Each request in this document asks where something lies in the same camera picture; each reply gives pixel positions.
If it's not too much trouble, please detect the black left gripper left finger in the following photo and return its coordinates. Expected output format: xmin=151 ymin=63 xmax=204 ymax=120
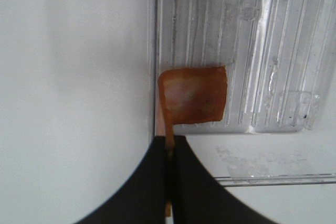
xmin=77 ymin=136 xmax=167 ymax=223

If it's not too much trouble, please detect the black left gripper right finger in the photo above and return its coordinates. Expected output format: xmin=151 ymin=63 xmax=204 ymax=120
xmin=172 ymin=135 xmax=274 ymax=223

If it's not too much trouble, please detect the bacon strip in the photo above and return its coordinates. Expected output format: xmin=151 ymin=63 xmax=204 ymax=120
xmin=156 ymin=64 xmax=228 ymax=217

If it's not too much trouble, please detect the clear left plastic tray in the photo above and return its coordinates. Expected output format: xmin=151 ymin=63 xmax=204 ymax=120
xmin=153 ymin=0 xmax=335 ymax=187

